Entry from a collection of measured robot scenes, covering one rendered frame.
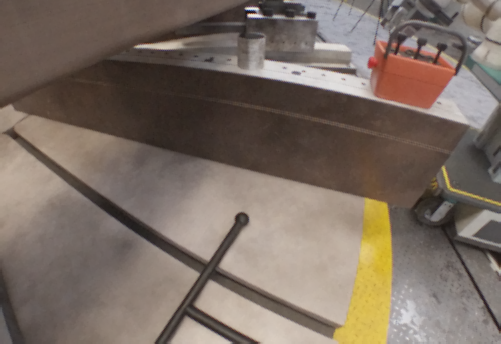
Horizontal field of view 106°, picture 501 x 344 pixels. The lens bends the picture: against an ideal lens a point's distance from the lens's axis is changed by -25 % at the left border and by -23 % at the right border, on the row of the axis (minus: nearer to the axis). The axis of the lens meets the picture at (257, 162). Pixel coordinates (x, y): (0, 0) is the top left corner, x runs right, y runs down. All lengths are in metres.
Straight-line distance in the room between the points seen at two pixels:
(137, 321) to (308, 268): 0.47
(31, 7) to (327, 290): 0.79
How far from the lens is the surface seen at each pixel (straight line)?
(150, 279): 0.74
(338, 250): 0.78
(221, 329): 0.63
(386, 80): 0.68
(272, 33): 1.62
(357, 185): 0.88
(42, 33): 0.38
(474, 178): 1.36
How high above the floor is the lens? 0.97
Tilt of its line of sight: 44 degrees down
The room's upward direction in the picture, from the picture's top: 3 degrees clockwise
